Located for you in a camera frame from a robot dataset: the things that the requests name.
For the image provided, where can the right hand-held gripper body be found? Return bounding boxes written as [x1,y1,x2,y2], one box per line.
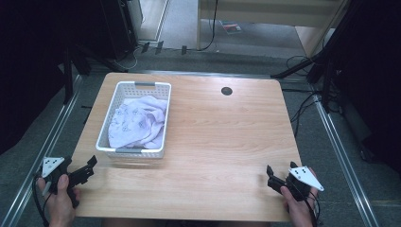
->
[285,161,325,202]

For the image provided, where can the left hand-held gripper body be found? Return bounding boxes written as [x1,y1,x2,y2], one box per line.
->
[41,155,83,209]

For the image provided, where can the person's right hand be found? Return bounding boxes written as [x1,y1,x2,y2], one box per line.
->
[279,166,320,227]

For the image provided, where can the person's left hand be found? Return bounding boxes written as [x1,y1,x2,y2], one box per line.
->
[36,173,81,227]

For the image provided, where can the white printed cloth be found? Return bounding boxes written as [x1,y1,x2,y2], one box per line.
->
[108,95,168,149]

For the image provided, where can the white plastic basket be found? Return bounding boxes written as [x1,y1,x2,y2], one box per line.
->
[95,80,173,160]

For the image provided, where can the black curtain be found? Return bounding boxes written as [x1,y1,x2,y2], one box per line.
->
[0,0,107,156]
[315,0,401,173]

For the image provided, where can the black tripod stand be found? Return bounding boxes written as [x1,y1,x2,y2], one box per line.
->
[270,46,335,79]

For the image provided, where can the black cabinet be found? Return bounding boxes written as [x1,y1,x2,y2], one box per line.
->
[99,0,144,61]

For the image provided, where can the book with red cover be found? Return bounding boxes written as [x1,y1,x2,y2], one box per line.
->
[219,20,243,35]

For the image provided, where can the light wooden furniture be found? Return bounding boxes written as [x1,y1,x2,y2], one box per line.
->
[196,0,349,59]

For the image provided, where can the metal floor rail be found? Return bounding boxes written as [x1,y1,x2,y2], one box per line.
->
[311,93,381,227]
[0,75,83,227]

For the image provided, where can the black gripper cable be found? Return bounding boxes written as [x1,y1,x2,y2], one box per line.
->
[305,188,322,227]
[31,174,51,227]

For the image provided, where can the black floor cables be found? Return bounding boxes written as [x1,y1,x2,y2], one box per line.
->
[281,55,329,138]

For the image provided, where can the white floor cable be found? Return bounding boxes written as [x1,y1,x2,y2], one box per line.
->
[113,44,140,71]

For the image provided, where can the black hanging cable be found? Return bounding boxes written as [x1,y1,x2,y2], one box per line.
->
[200,0,219,52]

